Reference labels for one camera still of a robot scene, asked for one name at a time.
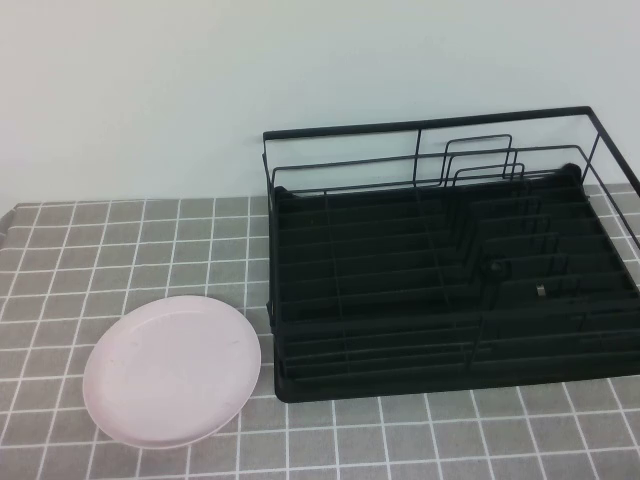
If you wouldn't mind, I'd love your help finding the pink round plate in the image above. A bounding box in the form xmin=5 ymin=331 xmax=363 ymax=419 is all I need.
xmin=82 ymin=294 xmax=262 ymax=449

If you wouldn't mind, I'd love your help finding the black plastic drain tray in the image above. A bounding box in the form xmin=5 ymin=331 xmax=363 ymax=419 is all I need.
xmin=267 ymin=163 xmax=640 ymax=404

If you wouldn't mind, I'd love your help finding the grey white checked tablecloth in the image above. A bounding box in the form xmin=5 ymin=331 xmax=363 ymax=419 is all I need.
xmin=0 ymin=183 xmax=640 ymax=480

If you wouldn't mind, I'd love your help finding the black wire dish rack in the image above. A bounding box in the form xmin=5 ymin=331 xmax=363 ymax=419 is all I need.
xmin=261 ymin=104 xmax=640 ymax=404

